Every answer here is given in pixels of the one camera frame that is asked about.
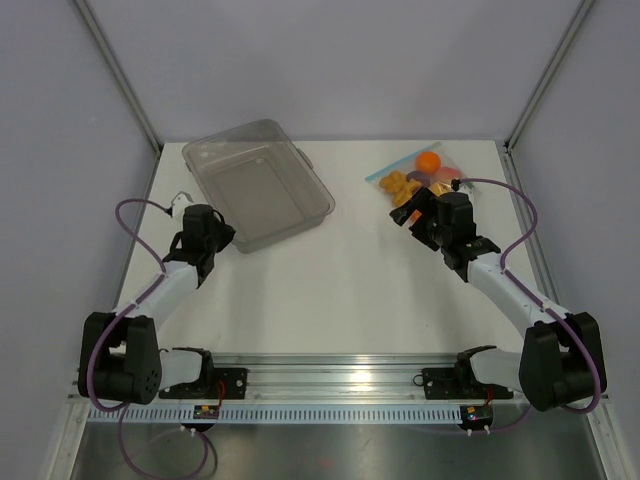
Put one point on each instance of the pink fake peach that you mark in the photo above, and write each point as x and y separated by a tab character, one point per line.
446	174

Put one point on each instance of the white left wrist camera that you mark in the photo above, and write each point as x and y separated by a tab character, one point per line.
181	201

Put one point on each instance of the black mount plate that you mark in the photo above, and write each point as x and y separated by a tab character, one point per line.
443	384
229	382

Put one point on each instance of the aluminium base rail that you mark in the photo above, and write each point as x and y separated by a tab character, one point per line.
337	378

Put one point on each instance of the black left mount plate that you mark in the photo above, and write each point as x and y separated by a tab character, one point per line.
229	382

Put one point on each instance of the left aluminium frame post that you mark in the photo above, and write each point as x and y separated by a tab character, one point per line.
109	57

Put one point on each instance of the orange fake orange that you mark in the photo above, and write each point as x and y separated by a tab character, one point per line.
428	162

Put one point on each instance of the purple fake fruit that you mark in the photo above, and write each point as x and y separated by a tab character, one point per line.
419	176

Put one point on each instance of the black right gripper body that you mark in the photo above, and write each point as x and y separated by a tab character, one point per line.
443	235

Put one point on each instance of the aluminium frame post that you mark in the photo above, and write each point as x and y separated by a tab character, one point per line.
109	57
550	71

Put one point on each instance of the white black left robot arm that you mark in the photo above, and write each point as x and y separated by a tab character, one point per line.
121	362

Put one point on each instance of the red-orange fake pepper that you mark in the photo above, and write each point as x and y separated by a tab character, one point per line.
414	215

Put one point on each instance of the yellow-orange fake pretzel cluster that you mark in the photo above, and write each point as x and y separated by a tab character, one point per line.
399	187

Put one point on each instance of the clear grey plastic container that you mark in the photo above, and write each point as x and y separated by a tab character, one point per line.
264	186

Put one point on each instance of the black right mount plate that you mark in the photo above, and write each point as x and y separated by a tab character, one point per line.
443	384

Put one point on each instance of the clear zip top bag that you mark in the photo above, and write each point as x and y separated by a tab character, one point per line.
406	165

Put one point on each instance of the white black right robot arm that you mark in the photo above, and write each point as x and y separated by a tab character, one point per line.
561	362

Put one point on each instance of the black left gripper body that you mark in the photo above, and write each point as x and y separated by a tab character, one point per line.
221	237

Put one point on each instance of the white slotted cable duct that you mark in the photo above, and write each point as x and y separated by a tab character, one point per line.
286	414

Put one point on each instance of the right aluminium frame post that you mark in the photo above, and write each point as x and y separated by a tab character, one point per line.
550	71

